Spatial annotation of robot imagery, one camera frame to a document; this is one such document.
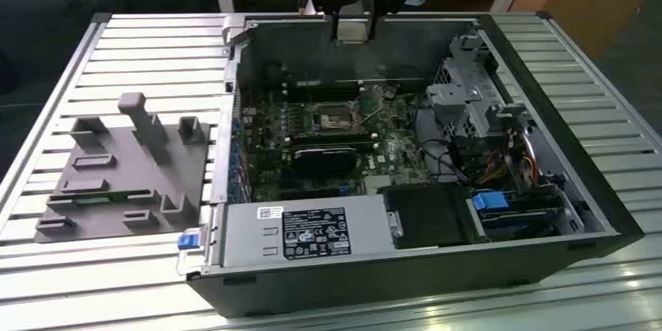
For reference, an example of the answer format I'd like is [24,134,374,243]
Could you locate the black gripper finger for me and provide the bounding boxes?
[303,0,343,42]
[369,0,410,42]

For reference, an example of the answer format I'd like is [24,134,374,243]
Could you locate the silver square CPU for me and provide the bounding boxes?
[338,22,371,44]

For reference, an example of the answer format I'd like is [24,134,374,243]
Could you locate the metal wire locking lever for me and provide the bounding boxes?
[361,102,389,123]

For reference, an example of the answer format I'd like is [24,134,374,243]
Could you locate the RAM slot with white clips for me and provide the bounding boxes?
[292,139,375,147]
[296,90,361,97]
[296,80,361,87]

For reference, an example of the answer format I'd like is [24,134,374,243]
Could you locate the RAM slot with black clips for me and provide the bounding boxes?
[296,84,361,91]
[296,95,361,102]
[292,133,375,141]

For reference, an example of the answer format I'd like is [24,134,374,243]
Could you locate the CPU socket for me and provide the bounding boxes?
[312,102,359,133]

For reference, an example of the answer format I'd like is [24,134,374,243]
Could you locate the grey case release latch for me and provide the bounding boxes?
[220,14,260,45]

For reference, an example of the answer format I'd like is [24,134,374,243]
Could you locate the silver metal drive cage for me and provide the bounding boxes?
[423,34,534,140]

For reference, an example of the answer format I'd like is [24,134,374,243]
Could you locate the green motherboard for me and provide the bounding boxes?
[235,74,451,202]

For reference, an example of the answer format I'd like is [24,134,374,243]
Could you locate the black rectangular card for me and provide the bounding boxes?
[292,147,357,175]

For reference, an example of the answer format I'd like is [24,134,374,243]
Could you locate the silver chipset heatsink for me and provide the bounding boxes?
[365,174,390,193]

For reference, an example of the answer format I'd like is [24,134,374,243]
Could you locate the black plastic disk bay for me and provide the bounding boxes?
[378,184,482,250]

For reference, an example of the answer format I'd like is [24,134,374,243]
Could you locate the hard disk in blue carrier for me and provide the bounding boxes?
[465,188,589,243]

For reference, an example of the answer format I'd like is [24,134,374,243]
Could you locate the grey power supply unit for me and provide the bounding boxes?
[202,201,401,270]

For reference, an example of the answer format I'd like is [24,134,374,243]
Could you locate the grey plastic parts rack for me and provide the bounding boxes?
[31,92,214,245]

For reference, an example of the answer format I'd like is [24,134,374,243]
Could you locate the blue plastic latch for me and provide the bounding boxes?
[176,229,202,250]

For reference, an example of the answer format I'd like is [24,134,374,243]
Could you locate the black PC case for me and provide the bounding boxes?
[184,11,646,319]

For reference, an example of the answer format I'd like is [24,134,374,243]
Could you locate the thick black cable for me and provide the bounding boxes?
[421,139,475,187]

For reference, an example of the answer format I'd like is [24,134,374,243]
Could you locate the yellow and orange power wires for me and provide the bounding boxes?
[478,150,542,188]

